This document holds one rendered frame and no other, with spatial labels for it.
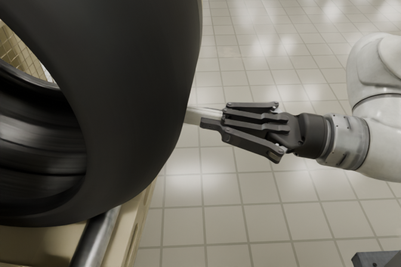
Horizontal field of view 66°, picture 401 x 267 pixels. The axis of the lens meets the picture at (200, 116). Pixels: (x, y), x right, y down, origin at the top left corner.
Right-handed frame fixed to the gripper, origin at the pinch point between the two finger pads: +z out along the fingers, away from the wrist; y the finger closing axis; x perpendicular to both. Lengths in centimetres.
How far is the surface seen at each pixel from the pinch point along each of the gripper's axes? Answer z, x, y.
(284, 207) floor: -49, 98, -50
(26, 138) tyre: 34.9, 16.1, -1.7
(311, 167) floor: -66, 96, -78
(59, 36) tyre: 11.3, -22.2, 18.0
